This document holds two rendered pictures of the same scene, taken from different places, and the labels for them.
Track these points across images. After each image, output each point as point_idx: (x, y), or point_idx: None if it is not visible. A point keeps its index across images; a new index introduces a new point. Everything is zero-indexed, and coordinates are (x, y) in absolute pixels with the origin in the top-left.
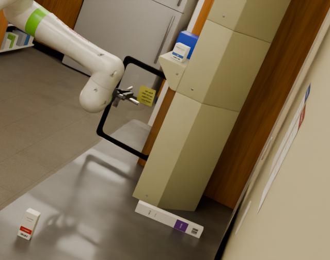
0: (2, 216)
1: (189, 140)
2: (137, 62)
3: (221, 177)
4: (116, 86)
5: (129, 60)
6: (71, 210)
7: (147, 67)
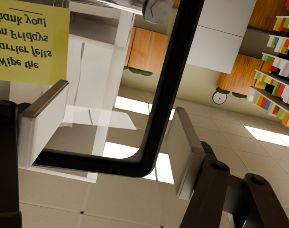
0: None
1: None
2: (99, 168)
3: None
4: (172, 59)
5: (132, 169)
6: None
7: (49, 164)
